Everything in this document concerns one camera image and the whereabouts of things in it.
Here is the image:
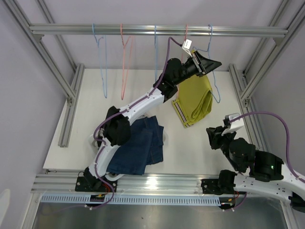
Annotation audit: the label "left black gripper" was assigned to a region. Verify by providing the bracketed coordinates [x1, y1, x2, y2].
[173, 52, 222, 86]

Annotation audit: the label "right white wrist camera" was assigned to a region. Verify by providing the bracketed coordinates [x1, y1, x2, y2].
[222, 113, 244, 135]

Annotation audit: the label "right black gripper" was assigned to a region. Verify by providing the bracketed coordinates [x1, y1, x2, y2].
[205, 125, 241, 171]

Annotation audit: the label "aluminium hanging rail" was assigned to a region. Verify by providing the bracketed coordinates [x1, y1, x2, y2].
[30, 23, 288, 38]

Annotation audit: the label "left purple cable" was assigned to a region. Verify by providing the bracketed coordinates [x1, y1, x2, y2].
[92, 36, 184, 210]

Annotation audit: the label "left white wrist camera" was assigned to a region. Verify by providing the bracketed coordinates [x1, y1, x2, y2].
[182, 39, 192, 57]

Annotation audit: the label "aluminium frame right struts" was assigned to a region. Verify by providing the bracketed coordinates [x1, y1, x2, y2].
[228, 0, 305, 148]

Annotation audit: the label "grey slotted cable duct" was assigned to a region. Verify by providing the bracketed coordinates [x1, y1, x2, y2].
[41, 194, 235, 206]

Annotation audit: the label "light blue hanger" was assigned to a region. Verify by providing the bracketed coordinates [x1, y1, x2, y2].
[91, 23, 108, 98]
[154, 25, 158, 82]
[192, 24, 221, 104]

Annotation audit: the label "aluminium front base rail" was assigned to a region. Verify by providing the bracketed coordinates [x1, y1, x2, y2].
[30, 169, 291, 200]

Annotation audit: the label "white plastic basket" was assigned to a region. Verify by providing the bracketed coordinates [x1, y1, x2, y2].
[89, 133, 168, 181]

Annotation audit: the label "olive yellow trousers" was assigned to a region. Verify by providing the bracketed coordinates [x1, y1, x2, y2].
[172, 75, 213, 128]

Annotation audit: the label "pink hanger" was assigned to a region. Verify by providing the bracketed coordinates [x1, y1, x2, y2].
[120, 23, 134, 100]
[176, 24, 188, 99]

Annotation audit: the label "aluminium frame struts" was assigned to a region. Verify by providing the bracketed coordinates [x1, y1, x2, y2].
[3, 0, 85, 148]
[228, 0, 305, 148]

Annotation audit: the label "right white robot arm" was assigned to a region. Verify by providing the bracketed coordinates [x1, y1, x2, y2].
[201, 126, 305, 212]

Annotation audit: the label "navy blue trousers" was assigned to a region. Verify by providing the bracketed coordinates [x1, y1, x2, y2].
[107, 116, 164, 175]

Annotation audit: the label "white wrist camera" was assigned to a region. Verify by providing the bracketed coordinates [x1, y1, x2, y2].
[182, 39, 192, 57]
[222, 113, 244, 135]

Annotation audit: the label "aluminium frame left struts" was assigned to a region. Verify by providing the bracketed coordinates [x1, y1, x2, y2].
[3, 0, 85, 148]

